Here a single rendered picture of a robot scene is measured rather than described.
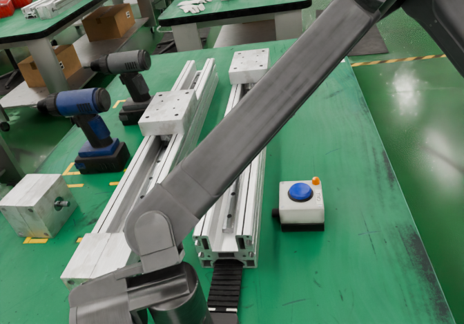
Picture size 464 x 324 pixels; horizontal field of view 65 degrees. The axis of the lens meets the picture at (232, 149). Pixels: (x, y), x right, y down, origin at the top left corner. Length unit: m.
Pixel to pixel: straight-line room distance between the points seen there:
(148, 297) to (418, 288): 0.43
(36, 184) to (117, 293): 0.53
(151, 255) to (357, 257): 0.41
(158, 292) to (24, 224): 0.55
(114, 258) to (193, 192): 0.29
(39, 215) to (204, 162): 0.52
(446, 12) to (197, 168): 0.35
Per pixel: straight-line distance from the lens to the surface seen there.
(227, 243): 0.65
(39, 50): 3.00
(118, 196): 0.76
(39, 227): 0.88
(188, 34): 2.43
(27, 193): 0.87
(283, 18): 2.34
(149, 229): 0.36
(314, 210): 0.67
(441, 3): 0.53
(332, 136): 0.96
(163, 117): 0.90
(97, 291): 0.41
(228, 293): 0.64
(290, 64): 0.42
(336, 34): 0.45
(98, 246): 0.66
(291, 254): 0.68
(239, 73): 1.07
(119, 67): 1.10
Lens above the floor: 1.31
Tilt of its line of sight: 34 degrees down
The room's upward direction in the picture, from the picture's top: 11 degrees counter-clockwise
